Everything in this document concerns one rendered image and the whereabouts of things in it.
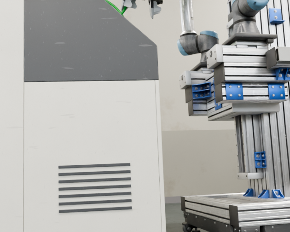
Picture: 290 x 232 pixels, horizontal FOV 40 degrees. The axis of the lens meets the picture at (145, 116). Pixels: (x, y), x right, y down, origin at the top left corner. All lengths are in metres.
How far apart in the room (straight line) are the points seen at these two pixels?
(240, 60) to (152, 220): 0.88
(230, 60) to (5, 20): 1.06
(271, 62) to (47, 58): 1.06
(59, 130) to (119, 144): 0.26
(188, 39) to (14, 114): 1.31
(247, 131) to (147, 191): 0.78
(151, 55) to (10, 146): 0.72
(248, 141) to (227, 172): 3.03
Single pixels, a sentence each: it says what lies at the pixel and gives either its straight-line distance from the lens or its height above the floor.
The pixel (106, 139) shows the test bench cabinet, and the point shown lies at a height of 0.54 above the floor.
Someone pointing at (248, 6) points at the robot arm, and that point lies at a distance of 2.03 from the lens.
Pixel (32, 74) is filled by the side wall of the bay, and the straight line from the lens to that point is 1.76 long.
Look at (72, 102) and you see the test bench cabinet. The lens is 1.71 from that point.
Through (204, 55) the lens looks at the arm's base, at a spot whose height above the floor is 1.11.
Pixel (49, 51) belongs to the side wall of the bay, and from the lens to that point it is 1.78.
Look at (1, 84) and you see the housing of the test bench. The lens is 1.77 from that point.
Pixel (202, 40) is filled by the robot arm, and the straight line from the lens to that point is 2.57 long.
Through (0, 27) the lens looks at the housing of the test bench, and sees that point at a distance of 1.85.
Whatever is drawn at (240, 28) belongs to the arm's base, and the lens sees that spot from 2.10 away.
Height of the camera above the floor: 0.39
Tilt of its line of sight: 8 degrees up
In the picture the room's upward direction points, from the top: 2 degrees counter-clockwise
